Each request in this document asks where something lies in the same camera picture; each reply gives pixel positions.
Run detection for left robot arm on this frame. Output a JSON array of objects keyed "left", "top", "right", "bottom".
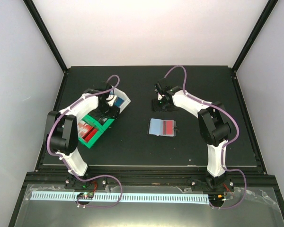
[{"left": 44, "top": 82, "right": 119, "bottom": 189}]

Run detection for clear white plastic bin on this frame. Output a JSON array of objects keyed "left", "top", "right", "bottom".
[{"left": 109, "top": 88, "right": 131, "bottom": 113}]

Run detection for black aluminium front rail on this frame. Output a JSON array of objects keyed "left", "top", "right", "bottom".
[{"left": 24, "top": 169, "right": 278, "bottom": 190}]

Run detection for purple cable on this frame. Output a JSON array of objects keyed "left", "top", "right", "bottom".
[
  {"left": 164, "top": 65, "right": 248, "bottom": 210},
  {"left": 46, "top": 75, "right": 123, "bottom": 210}
]

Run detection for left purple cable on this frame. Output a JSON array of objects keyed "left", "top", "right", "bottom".
[{"left": 46, "top": 75, "right": 123, "bottom": 210}]

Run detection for small circuit board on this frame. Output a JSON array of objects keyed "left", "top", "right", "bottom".
[
  {"left": 208, "top": 194, "right": 228, "bottom": 202},
  {"left": 77, "top": 192, "right": 94, "bottom": 200}
]

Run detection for red credit card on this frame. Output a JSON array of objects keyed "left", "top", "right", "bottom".
[{"left": 162, "top": 120, "right": 176, "bottom": 137}]

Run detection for clear acrylic sheet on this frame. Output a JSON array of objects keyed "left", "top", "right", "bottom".
[{"left": 15, "top": 185, "right": 284, "bottom": 227}]

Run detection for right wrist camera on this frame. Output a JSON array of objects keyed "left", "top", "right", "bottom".
[{"left": 154, "top": 89, "right": 163, "bottom": 100}]

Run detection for left small circuit board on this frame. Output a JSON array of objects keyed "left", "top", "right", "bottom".
[{"left": 77, "top": 192, "right": 94, "bottom": 200}]

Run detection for right black frame post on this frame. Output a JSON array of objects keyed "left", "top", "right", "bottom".
[{"left": 232, "top": 0, "right": 278, "bottom": 73}]

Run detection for green plastic bin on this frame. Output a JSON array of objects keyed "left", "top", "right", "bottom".
[
  {"left": 78, "top": 119, "right": 105, "bottom": 148},
  {"left": 83, "top": 111, "right": 114, "bottom": 131}
]

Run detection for black cards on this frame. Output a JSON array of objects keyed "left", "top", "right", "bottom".
[{"left": 91, "top": 112, "right": 108, "bottom": 125}]

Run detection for left black frame post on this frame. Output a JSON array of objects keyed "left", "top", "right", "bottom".
[{"left": 23, "top": 0, "right": 68, "bottom": 73}]

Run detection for right small circuit board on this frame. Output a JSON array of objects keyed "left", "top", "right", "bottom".
[{"left": 208, "top": 194, "right": 228, "bottom": 202}]

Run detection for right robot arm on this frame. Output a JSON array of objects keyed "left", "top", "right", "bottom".
[{"left": 151, "top": 79, "right": 240, "bottom": 191}]

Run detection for blue cards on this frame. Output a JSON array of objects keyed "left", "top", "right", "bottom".
[{"left": 114, "top": 96, "right": 124, "bottom": 107}]

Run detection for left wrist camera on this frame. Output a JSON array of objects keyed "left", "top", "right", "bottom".
[{"left": 106, "top": 94, "right": 117, "bottom": 106}]

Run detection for black frame post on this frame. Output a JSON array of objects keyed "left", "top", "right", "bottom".
[
  {"left": 23, "top": 0, "right": 68, "bottom": 73},
  {"left": 232, "top": 0, "right": 278, "bottom": 73}
]

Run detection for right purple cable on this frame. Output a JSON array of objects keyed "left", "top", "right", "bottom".
[{"left": 164, "top": 65, "right": 248, "bottom": 210}]

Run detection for white slotted cable duct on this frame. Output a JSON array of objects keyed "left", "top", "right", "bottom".
[{"left": 30, "top": 191, "right": 210, "bottom": 205}]

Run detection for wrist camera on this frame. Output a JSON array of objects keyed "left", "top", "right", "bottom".
[
  {"left": 154, "top": 89, "right": 163, "bottom": 100},
  {"left": 106, "top": 94, "right": 117, "bottom": 106}
]

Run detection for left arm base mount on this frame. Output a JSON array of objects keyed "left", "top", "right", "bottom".
[{"left": 62, "top": 174, "right": 109, "bottom": 191}]

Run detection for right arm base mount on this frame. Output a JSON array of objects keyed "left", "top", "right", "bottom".
[{"left": 188, "top": 175, "right": 234, "bottom": 192}]

